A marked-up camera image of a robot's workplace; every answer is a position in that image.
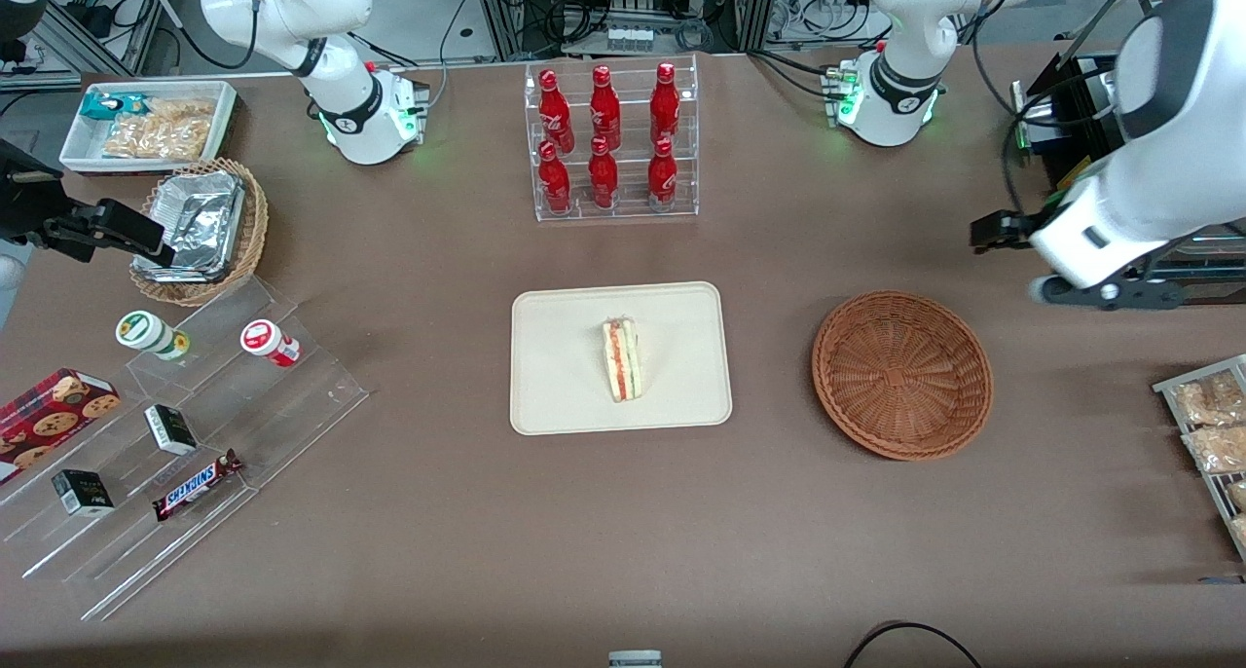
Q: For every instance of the small grey device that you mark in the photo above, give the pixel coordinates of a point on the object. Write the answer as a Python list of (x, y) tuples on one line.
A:
[(635, 659)]

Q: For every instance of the snickers chocolate bar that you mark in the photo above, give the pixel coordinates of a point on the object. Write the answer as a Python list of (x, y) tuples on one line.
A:
[(195, 486)]

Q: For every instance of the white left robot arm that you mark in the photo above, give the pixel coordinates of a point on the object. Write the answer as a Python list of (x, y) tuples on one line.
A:
[(900, 45)]

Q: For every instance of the teal snack packet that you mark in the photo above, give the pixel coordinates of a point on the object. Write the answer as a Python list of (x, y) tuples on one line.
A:
[(102, 106)]

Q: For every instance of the aluminium frame rack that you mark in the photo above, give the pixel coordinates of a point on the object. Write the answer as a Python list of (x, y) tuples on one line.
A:
[(506, 16)]

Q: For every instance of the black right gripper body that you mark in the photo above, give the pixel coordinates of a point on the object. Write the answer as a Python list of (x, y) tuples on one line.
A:
[(21, 205)]

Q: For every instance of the black food warmer machine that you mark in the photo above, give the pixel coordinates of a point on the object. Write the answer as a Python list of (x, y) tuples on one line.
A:
[(1079, 173)]

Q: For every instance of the tray of packaged snacks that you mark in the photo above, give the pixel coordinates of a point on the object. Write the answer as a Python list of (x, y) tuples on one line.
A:
[(1168, 386)]

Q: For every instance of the aluminium foil container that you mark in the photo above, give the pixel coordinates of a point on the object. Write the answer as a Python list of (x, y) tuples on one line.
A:
[(200, 225)]

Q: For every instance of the small tan wicker basket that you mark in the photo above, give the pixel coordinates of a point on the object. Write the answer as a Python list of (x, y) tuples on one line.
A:
[(255, 220)]

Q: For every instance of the red cookie box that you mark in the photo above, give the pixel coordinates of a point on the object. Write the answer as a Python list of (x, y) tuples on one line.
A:
[(49, 415)]

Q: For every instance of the white rectangular snack bin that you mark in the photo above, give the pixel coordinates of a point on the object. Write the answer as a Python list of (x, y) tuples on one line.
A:
[(78, 152)]

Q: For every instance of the large brown wicker basket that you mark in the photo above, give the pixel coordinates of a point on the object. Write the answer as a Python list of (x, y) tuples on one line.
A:
[(900, 376)]

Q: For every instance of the clear acrylic step display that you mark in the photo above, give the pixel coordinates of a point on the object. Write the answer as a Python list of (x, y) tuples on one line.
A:
[(243, 425)]

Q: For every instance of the green lid jar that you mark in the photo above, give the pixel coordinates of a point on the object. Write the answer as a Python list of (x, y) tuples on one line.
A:
[(146, 332)]

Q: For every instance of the clear bag of snacks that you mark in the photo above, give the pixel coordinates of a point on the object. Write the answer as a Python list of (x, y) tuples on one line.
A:
[(1238, 495), (1240, 532), (1207, 400), (1217, 449)]

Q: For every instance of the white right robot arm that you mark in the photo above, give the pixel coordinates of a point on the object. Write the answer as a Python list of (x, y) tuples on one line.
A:
[(341, 113)]

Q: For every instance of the small black box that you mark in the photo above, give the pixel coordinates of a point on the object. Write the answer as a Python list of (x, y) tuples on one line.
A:
[(83, 493), (171, 429)]

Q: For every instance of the beige plastic tray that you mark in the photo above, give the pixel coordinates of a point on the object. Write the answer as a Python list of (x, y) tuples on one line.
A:
[(555, 356)]

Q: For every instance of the red soda bottle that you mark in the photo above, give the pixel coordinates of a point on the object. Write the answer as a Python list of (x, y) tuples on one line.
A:
[(555, 113), (662, 181), (555, 186), (604, 108), (603, 181), (665, 103)]

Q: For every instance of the clear acrylic bottle rack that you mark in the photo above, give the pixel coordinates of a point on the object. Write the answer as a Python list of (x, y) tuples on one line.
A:
[(628, 210)]

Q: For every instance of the triangular sandwich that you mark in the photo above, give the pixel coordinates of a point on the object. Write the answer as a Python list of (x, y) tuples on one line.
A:
[(621, 361)]

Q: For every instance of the red lid jar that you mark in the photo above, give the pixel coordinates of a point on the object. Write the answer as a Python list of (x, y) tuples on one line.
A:
[(268, 342)]

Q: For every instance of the clear bag of chips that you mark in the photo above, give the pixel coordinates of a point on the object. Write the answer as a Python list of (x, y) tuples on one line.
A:
[(165, 130)]

